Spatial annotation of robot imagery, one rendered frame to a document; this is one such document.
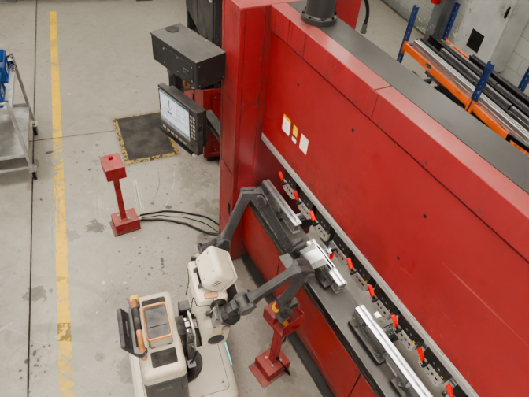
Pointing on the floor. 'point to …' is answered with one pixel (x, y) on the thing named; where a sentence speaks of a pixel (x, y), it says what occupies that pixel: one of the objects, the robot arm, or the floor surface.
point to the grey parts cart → (16, 124)
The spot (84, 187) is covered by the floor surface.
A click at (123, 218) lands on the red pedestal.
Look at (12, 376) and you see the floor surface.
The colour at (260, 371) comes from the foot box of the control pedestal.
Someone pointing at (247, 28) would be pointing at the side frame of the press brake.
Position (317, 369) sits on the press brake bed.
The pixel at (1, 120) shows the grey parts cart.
